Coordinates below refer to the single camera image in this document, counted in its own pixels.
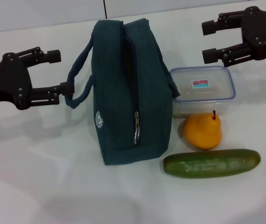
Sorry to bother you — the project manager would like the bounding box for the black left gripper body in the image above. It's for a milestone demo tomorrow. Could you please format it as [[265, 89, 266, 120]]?
[[0, 52, 33, 111]]

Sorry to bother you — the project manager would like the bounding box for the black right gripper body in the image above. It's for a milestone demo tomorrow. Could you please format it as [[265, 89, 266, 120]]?
[[240, 6, 266, 60]]

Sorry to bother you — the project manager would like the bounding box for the clear plastic food container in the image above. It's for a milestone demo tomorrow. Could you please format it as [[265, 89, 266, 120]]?
[[170, 66, 237, 119]]

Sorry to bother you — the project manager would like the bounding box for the dark teal fabric lunch bag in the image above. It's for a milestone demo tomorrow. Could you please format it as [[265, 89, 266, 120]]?
[[64, 18, 181, 166]]

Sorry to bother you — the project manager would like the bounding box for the yellow pear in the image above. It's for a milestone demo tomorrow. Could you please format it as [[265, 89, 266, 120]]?
[[183, 110, 223, 150]]

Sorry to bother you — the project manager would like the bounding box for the green cucumber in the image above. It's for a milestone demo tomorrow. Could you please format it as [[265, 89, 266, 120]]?
[[163, 148, 261, 179]]

